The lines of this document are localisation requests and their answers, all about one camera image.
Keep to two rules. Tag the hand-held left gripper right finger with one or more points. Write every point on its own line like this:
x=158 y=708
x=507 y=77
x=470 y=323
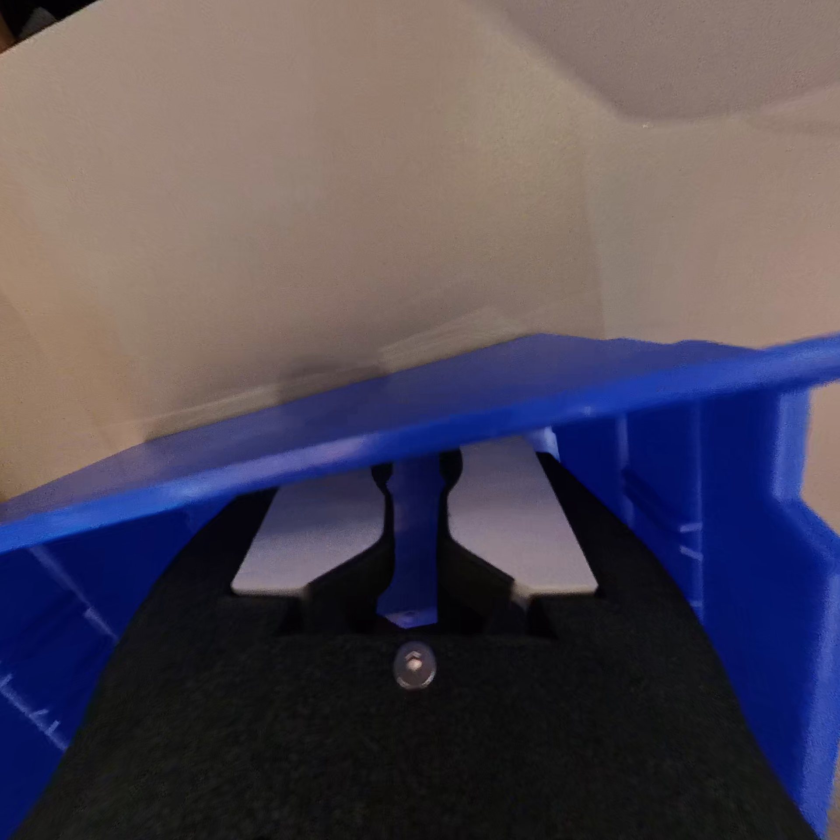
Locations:
x=519 y=525

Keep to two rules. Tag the blue divided storage bin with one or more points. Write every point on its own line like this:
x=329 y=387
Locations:
x=394 y=407

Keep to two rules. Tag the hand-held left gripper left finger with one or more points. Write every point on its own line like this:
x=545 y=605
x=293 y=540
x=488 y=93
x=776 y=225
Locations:
x=309 y=538

